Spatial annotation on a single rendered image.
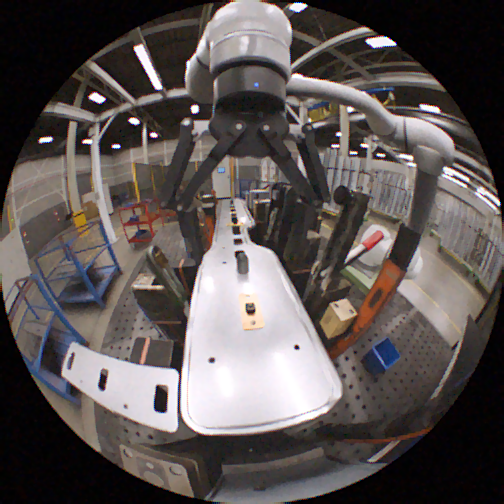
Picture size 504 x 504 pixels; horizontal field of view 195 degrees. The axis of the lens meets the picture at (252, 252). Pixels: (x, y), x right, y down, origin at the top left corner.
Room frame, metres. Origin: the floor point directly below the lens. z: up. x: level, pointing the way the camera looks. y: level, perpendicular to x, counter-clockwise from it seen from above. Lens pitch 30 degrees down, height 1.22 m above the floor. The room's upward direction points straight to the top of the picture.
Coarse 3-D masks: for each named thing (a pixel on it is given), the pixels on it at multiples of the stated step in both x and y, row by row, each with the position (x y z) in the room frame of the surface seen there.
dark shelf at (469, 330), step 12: (468, 324) -0.07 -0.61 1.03; (468, 336) -0.10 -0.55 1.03; (480, 336) -0.17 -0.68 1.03; (456, 348) -0.08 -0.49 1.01; (468, 348) -0.12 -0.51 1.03; (480, 348) -0.19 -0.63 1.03; (456, 360) -0.10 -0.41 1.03; (468, 360) -0.15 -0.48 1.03; (456, 372) -0.12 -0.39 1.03; (468, 372) -0.17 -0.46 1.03; (444, 384) -0.11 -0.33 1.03; (432, 396) -0.11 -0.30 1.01; (396, 444) -0.13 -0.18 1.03; (408, 444) -0.15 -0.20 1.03; (384, 456) -0.14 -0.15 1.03; (396, 456) -0.16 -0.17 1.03
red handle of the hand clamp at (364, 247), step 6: (372, 234) 0.21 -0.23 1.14; (378, 234) 0.20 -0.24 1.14; (366, 240) 0.21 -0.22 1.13; (372, 240) 0.20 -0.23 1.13; (378, 240) 0.20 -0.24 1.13; (360, 246) 0.20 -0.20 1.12; (366, 246) 0.20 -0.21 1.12; (372, 246) 0.19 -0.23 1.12; (354, 252) 0.20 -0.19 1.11; (360, 252) 0.19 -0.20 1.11; (366, 252) 0.20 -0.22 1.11; (348, 258) 0.19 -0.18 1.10; (354, 258) 0.19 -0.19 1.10; (348, 264) 0.19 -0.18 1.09; (324, 270) 0.20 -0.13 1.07; (324, 276) 0.18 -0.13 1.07
